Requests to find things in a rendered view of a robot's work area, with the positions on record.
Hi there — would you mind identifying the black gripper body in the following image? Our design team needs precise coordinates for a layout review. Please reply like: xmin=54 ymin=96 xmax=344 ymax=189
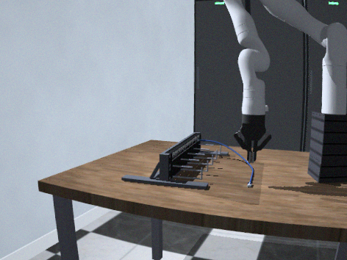
xmin=240 ymin=113 xmax=266 ymax=141

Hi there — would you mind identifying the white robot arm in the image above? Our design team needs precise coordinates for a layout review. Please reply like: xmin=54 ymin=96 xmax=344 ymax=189
xmin=224 ymin=0 xmax=347 ymax=115

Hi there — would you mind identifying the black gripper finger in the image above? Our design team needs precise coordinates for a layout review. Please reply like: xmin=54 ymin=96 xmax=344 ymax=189
xmin=251 ymin=131 xmax=272 ymax=163
xmin=234 ymin=130 xmax=252 ymax=163

